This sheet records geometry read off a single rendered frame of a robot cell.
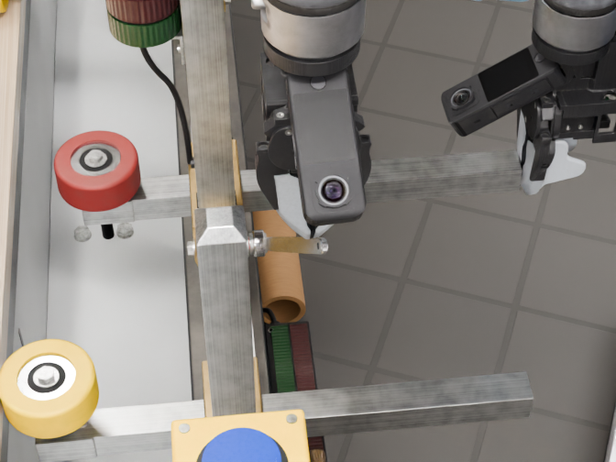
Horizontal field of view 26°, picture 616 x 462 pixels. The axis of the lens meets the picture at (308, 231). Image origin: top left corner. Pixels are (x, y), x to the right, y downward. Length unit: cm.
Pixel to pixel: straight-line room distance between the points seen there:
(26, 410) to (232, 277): 25
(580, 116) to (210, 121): 35
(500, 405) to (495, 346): 108
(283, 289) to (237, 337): 123
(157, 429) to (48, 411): 11
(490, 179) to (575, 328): 101
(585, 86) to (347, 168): 38
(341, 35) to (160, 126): 80
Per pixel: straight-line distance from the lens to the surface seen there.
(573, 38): 120
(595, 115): 128
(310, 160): 96
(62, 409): 110
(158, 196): 131
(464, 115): 125
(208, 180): 123
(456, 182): 133
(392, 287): 234
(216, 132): 118
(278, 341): 138
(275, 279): 224
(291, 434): 70
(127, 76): 180
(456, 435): 217
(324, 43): 94
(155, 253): 158
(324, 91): 97
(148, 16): 108
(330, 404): 118
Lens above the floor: 181
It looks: 48 degrees down
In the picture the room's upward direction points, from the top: straight up
